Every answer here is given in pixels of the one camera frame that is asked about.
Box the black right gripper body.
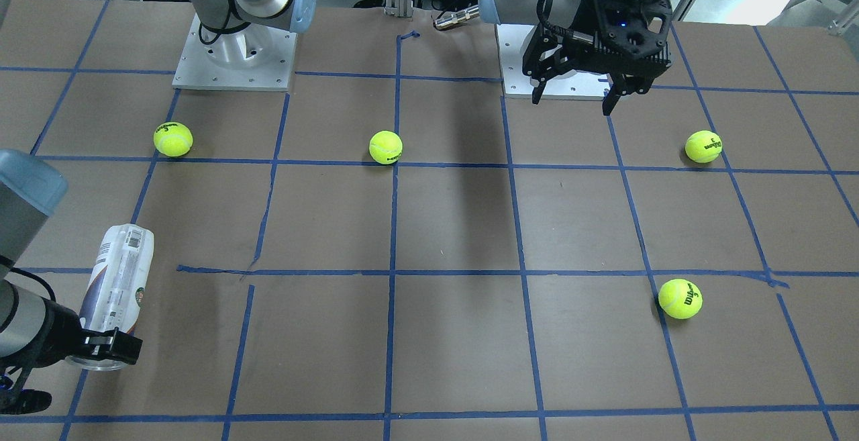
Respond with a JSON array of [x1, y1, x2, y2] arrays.
[[13, 300, 88, 369]]

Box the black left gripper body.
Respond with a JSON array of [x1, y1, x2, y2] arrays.
[[522, 0, 672, 86]]

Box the clear tennis ball can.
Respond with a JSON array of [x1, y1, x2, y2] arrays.
[[65, 224, 154, 371]]

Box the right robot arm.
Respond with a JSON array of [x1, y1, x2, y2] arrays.
[[2, 0, 317, 371]]

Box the tennis ball near base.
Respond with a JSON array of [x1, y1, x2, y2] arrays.
[[684, 131, 722, 164], [153, 121, 193, 157]]

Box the middle tennis ball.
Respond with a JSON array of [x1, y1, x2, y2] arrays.
[[368, 131, 404, 165]]

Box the front tennis ball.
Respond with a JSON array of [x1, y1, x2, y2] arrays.
[[657, 279, 703, 320]]

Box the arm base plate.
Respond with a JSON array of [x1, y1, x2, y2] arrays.
[[172, 16, 299, 92], [495, 24, 613, 101]]

